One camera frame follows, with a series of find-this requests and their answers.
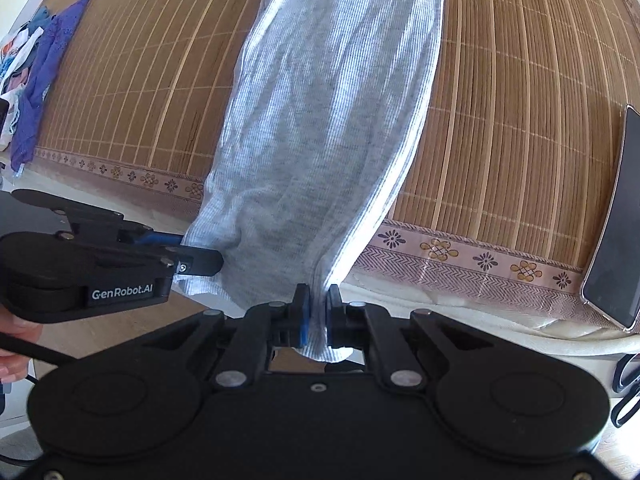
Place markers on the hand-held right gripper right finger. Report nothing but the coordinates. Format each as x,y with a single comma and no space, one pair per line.
334,327

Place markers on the light grey pants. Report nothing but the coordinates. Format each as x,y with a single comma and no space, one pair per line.
325,135

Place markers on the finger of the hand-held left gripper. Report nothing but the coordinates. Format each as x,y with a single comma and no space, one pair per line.
200,262
75,210

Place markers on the blue garment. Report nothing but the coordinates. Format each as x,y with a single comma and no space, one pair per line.
39,16

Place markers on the white printed shirt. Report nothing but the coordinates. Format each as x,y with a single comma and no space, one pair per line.
17,45

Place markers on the smartphone in clear case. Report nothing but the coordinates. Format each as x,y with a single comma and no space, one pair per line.
617,260

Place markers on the bamboo bed mat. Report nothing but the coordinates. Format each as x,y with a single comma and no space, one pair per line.
500,110

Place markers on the purple knitted sweater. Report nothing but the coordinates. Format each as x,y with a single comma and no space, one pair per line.
45,70

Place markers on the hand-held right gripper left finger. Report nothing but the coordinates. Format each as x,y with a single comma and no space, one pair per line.
304,325

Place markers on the person's left hand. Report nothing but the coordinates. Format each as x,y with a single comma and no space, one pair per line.
15,326

